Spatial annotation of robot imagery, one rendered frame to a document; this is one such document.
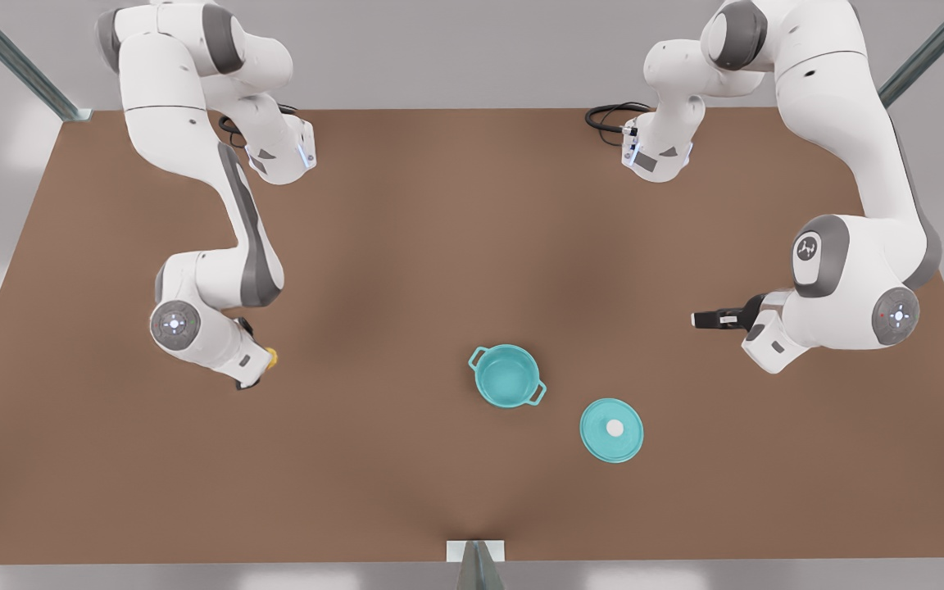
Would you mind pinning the teal lid with white knob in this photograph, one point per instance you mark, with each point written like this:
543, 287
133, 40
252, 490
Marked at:
611, 430

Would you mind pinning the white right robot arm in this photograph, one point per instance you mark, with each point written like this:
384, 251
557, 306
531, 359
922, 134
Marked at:
193, 147

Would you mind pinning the yellow potato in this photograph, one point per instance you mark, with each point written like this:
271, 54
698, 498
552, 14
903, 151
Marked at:
272, 356

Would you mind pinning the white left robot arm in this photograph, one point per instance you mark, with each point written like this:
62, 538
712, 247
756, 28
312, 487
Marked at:
841, 123

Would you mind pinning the silver frame post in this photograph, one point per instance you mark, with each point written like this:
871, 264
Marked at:
13, 57
478, 565
931, 49

